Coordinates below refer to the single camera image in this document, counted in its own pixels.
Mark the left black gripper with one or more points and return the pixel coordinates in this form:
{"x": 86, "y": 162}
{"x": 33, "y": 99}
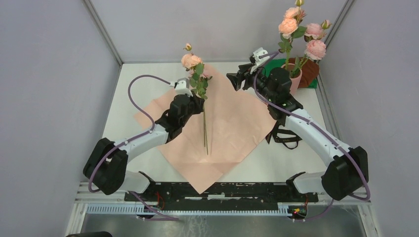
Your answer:
{"x": 197, "y": 101}

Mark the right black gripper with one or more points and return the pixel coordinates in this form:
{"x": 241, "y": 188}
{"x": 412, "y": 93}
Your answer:
{"x": 236, "y": 78}

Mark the pink flower stem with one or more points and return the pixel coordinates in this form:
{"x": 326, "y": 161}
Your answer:
{"x": 199, "y": 84}
{"x": 315, "y": 47}

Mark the peach flower stem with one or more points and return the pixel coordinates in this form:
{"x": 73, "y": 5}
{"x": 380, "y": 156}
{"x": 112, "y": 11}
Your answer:
{"x": 290, "y": 28}
{"x": 190, "y": 60}

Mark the pink flower bouquet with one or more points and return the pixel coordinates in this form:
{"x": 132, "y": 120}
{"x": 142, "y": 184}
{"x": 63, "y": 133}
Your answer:
{"x": 214, "y": 143}

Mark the black ribbon gold lettering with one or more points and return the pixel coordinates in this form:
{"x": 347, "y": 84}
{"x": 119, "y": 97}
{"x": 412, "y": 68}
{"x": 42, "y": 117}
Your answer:
{"x": 283, "y": 136}

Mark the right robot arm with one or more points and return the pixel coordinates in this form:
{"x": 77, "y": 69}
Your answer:
{"x": 347, "y": 167}

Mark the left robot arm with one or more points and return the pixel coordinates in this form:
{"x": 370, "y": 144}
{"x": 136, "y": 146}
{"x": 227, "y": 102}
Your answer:
{"x": 106, "y": 168}

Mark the pink cylindrical vase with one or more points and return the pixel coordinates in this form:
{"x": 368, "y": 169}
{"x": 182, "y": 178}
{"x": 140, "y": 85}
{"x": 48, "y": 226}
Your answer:
{"x": 295, "y": 77}

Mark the green cloth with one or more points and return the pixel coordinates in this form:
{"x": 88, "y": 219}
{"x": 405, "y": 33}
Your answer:
{"x": 271, "y": 65}

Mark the brown cloth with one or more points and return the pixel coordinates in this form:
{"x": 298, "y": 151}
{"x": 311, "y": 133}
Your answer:
{"x": 302, "y": 78}

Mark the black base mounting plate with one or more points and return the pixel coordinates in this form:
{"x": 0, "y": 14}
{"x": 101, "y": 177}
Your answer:
{"x": 181, "y": 196}

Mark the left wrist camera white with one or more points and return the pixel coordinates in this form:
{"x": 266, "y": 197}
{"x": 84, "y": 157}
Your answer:
{"x": 182, "y": 87}

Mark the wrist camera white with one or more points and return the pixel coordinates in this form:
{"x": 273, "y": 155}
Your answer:
{"x": 182, "y": 87}
{"x": 258, "y": 58}

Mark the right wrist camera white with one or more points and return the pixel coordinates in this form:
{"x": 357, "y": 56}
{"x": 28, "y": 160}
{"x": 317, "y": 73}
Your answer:
{"x": 258, "y": 58}

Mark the blue slotted cable duct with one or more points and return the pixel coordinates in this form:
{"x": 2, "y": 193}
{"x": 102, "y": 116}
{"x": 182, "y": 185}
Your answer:
{"x": 139, "y": 209}

